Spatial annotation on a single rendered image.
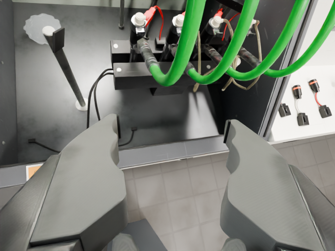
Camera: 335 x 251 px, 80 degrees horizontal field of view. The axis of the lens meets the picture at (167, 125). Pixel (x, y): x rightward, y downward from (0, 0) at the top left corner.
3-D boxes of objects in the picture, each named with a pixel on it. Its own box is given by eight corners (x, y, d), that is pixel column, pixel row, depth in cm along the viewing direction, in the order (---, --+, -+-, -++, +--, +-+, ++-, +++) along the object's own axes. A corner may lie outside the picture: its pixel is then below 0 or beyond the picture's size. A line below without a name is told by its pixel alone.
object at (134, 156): (25, 184, 54) (-10, 189, 39) (24, 168, 55) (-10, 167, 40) (225, 151, 72) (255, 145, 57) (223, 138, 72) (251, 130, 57)
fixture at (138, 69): (114, 98, 62) (114, 76, 47) (110, 68, 63) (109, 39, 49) (213, 91, 71) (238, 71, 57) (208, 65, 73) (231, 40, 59)
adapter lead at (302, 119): (304, 126, 59) (311, 124, 57) (298, 126, 58) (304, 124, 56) (296, 87, 61) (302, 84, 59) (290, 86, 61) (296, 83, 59)
